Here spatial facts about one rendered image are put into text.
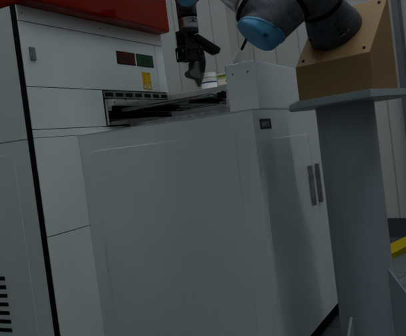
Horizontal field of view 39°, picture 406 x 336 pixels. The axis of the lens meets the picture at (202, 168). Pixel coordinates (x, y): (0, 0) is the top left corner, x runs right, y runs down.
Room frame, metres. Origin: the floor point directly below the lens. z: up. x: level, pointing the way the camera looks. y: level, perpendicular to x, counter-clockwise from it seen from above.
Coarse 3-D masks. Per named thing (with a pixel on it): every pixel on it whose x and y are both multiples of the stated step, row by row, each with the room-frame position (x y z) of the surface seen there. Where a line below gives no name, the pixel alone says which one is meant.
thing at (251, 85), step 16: (240, 64) 1.65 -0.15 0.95; (256, 64) 1.65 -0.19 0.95; (272, 64) 1.76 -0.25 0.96; (240, 80) 1.66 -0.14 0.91; (256, 80) 1.63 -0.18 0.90; (272, 80) 1.75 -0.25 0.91; (288, 80) 1.88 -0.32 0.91; (240, 96) 1.66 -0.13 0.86; (256, 96) 1.63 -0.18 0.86; (272, 96) 1.73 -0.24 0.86; (288, 96) 1.86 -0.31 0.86
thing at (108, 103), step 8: (104, 104) 2.02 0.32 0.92; (112, 104) 2.04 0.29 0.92; (120, 104) 2.08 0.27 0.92; (128, 104) 2.13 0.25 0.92; (136, 104) 2.17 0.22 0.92; (144, 104) 2.22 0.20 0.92; (112, 112) 2.03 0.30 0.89; (168, 112) 2.40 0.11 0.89; (112, 120) 2.03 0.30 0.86; (120, 120) 2.07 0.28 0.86; (128, 120) 2.12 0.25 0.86; (136, 120) 2.16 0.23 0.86; (144, 120) 2.21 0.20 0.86
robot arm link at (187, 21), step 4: (188, 16) 2.11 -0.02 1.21; (192, 16) 2.12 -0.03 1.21; (180, 20) 2.12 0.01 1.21; (184, 20) 2.11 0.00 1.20; (188, 20) 2.11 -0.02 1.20; (192, 20) 2.11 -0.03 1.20; (196, 20) 2.13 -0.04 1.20; (180, 24) 2.12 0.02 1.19; (184, 24) 2.11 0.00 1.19; (188, 24) 2.11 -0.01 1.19; (192, 24) 2.11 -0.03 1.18; (196, 24) 2.12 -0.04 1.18; (180, 28) 2.13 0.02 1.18; (184, 28) 2.12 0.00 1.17
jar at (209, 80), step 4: (212, 72) 2.58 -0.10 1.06; (204, 76) 2.58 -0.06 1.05; (208, 76) 2.57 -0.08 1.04; (212, 76) 2.58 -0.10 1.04; (204, 80) 2.58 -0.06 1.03; (208, 80) 2.58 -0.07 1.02; (212, 80) 2.58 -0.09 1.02; (216, 80) 2.60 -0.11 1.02; (204, 84) 2.58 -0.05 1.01; (208, 84) 2.58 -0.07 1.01; (212, 84) 2.58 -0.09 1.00; (216, 84) 2.59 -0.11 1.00; (204, 88) 2.59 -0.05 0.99
